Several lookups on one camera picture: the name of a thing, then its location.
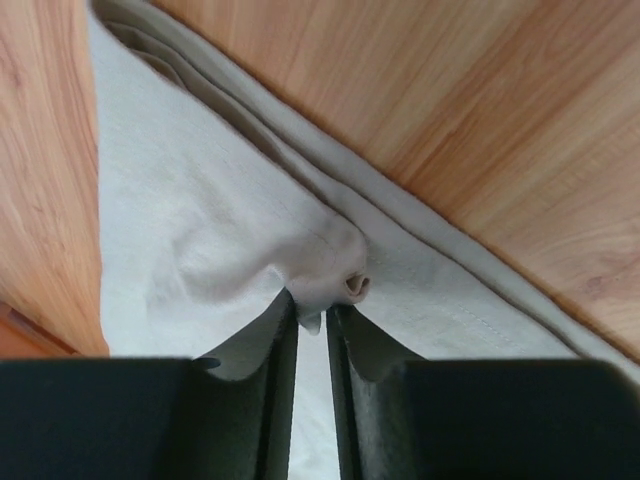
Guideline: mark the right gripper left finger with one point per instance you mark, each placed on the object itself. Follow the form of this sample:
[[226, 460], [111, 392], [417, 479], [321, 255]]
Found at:
[[224, 415]]

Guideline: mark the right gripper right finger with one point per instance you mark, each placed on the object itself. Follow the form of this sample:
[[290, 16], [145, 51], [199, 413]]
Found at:
[[401, 416]]

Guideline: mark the beige t shirt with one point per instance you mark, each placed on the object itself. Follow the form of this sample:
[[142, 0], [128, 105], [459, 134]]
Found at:
[[214, 196]]

